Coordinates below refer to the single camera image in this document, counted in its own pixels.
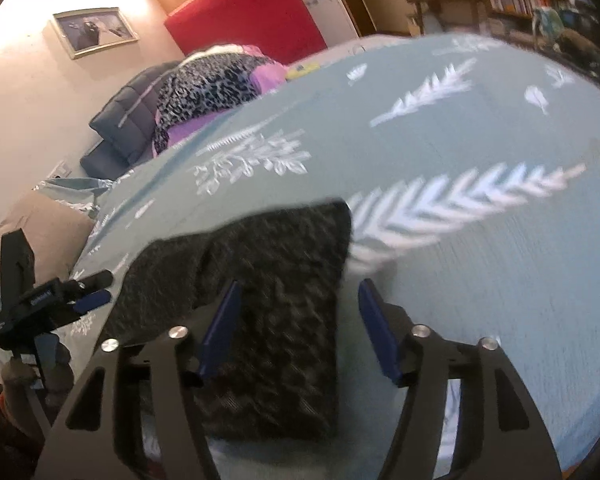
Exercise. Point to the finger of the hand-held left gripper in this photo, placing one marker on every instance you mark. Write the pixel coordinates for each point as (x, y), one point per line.
(92, 301)
(95, 279)

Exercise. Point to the yellow cloth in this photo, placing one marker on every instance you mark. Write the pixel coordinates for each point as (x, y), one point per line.
(302, 71)

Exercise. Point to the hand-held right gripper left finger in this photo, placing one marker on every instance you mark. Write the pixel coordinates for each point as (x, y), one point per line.
(222, 327)

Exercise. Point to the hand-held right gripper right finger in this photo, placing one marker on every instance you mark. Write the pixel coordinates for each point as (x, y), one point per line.
(377, 332)

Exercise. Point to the framed wall picture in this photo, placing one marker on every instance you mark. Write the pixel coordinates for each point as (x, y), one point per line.
(94, 31)

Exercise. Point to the dark blue quilted duvet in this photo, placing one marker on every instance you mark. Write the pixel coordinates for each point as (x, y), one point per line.
(125, 120)

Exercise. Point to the wall socket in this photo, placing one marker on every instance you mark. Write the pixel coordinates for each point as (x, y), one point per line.
(61, 169)

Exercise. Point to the person's left hand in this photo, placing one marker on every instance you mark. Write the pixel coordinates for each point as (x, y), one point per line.
(57, 365)

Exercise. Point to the red padded panel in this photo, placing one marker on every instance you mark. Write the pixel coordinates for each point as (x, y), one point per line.
(250, 10)

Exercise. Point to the beige pillow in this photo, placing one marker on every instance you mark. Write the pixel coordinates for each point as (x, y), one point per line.
(45, 225)

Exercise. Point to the purple blanket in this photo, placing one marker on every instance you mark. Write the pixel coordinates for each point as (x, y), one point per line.
(267, 77)

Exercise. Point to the grey leopard print blanket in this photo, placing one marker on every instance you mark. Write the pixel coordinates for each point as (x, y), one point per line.
(205, 85)

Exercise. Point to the white wardrobe door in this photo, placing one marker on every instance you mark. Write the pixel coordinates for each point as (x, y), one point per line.
(330, 5)

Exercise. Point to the dark leopard print pants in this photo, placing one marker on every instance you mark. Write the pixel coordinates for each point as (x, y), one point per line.
(280, 335)

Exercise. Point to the teal leaf print bedspread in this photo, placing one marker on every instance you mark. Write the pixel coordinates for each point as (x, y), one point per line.
(455, 260)

